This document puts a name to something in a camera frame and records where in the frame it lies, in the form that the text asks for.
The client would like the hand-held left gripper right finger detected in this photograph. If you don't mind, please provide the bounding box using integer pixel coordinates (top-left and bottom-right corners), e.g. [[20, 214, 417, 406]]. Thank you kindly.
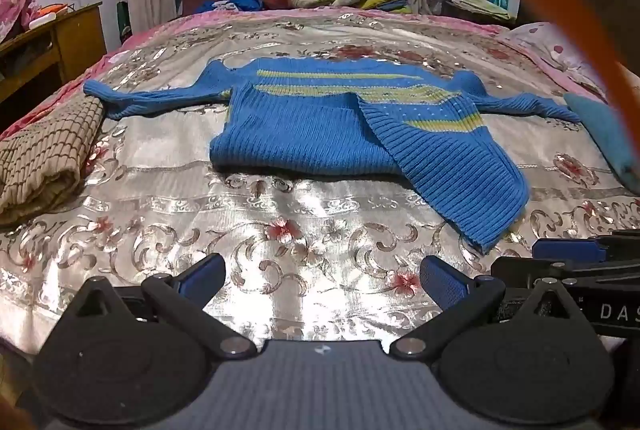
[[390, 255, 600, 361]]

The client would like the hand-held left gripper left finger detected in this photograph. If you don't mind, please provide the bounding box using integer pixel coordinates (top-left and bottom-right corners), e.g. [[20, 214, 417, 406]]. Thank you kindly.
[[62, 252, 258, 359]]

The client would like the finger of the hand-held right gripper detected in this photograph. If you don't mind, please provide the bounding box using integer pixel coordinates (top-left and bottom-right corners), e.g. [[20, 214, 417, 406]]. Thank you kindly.
[[531, 235, 640, 264], [491, 257, 640, 283]]

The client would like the blue striped knit sweater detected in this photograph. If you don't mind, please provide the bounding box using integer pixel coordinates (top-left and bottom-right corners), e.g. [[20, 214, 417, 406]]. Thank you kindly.
[[82, 56, 583, 255]]

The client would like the teal cloth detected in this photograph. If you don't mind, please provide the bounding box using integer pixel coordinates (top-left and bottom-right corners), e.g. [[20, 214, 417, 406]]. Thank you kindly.
[[564, 91, 640, 194]]

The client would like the white dotted pillow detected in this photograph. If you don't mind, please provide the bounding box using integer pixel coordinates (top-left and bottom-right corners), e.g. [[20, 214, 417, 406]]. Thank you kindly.
[[499, 22, 617, 87]]

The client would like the brown checked folded blanket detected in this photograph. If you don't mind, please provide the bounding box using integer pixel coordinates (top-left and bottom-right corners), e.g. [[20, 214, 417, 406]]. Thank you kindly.
[[0, 94, 107, 227]]

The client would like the pale folded cloth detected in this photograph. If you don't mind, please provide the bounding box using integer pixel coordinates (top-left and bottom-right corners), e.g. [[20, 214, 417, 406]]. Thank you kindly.
[[449, 0, 517, 22]]

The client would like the dark green bottle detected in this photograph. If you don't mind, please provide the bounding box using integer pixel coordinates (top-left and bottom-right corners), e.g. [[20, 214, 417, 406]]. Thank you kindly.
[[117, 1, 132, 45]]

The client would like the wooden desk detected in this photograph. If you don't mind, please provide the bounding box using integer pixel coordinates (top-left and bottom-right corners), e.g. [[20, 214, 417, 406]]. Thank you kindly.
[[0, 1, 106, 113]]

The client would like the blue crumpled cloth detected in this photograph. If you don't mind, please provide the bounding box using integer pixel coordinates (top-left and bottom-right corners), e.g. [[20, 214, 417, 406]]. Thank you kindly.
[[195, 0, 267, 13]]

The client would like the orange and white item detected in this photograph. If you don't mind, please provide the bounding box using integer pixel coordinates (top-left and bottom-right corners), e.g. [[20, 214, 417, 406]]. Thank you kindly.
[[28, 4, 69, 30]]

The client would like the pink floral bag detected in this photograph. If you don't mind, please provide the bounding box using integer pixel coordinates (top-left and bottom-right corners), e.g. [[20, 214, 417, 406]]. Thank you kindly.
[[0, 0, 41, 45]]

